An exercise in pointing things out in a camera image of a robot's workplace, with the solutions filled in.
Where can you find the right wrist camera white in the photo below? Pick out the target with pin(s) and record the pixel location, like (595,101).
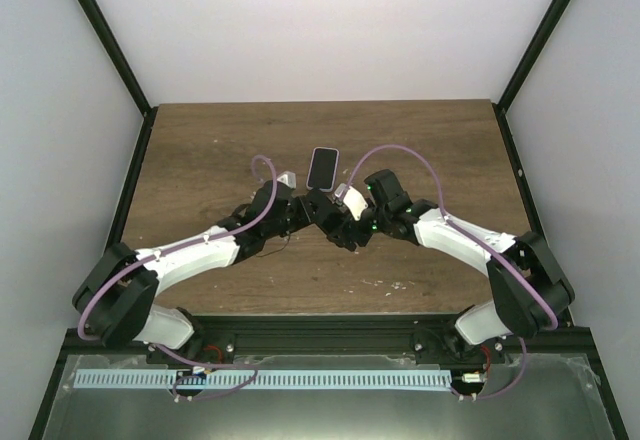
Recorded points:
(351,199)

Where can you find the black frame post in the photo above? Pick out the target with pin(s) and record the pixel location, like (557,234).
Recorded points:
(109,42)
(534,49)

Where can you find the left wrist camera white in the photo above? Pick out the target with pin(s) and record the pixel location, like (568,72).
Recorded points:
(288,178)

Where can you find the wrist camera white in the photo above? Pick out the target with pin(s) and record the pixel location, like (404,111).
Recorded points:
(351,199)
(288,178)

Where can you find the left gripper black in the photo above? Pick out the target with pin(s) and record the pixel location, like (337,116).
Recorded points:
(310,210)

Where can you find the left black frame post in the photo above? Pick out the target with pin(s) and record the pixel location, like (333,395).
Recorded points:
(109,42)

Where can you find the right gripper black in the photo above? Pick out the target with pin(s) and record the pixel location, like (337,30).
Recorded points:
(344,231)

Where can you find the light blue slotted cable duct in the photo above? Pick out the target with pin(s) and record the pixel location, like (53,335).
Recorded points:
(404,380)

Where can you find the right black frame post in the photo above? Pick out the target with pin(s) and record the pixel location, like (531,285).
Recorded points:
(534,49)

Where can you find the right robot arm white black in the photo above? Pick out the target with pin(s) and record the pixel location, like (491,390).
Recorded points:
(529,289)

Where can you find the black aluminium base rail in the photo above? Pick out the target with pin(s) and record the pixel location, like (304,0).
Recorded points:
(427,338)

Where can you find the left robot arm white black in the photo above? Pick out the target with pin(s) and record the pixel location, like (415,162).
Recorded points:
(117,301)

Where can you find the phone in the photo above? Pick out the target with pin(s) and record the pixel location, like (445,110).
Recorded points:
(322,170)

